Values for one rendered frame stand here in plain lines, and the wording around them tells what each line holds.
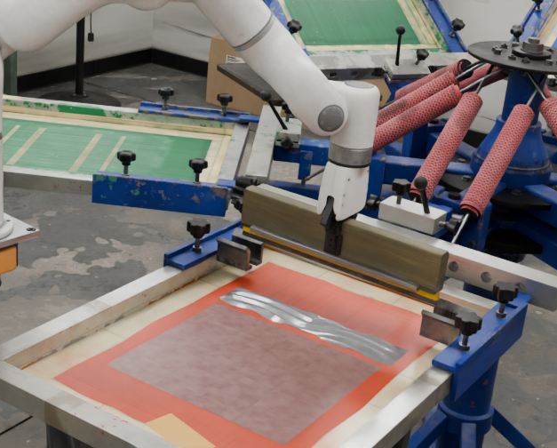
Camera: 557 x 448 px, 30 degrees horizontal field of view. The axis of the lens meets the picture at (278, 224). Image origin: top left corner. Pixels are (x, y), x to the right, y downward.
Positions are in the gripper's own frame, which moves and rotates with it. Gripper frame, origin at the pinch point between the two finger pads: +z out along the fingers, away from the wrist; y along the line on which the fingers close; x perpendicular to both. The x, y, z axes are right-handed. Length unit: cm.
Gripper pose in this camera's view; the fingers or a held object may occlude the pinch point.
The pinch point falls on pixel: (338, 240)
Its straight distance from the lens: 188.1
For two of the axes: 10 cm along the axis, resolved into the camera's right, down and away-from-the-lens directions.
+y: -5.5, 2.6, -8.0
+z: -1.0, 9.2, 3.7
